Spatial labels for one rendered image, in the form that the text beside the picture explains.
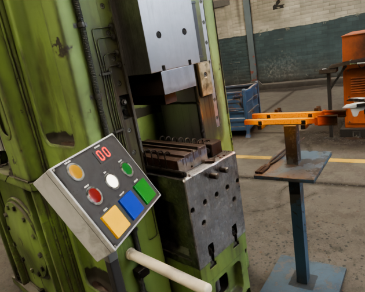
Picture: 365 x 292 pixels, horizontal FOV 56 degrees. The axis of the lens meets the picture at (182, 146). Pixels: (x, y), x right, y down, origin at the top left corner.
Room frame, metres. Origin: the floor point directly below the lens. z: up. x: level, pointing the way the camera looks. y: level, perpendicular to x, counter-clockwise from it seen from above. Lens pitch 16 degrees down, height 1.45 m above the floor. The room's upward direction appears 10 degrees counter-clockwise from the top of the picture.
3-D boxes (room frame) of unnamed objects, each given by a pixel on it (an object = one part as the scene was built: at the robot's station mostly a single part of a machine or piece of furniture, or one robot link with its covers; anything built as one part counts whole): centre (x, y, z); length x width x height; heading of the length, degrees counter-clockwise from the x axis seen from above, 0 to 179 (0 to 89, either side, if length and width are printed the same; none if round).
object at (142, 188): (1.07, 0.15, 1.01); 0.07 x 0.05 x 0.07; 159
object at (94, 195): (0.90, 0.27, 1.09); 0.05 x 0.03 x 0.04; 134
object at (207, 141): (1.64, -0.12, 0.95); 0.12 x 0.08 x 0.06; 44
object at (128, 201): (0.98, 0.19, 1.01); 0.07 x 0.05 x 0.07; 159
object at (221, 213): (1.67, 0.08, 0.69); 0.56 x 0.38 x 0.45; 44
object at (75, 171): (0.91, 0.31, 1.16); 0.05 x 0.03 x 0.04; 134
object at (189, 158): (1.62, 0.11, 0.96); 0.42 x 0.20 x 0.09; 44
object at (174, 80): (1.62, 0.11, 1.32); 0.42 x 0.20 x 0.10; 44
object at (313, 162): (1.69, -0.57, 0.75); 0.40 x 0.30 x 0.02; 144
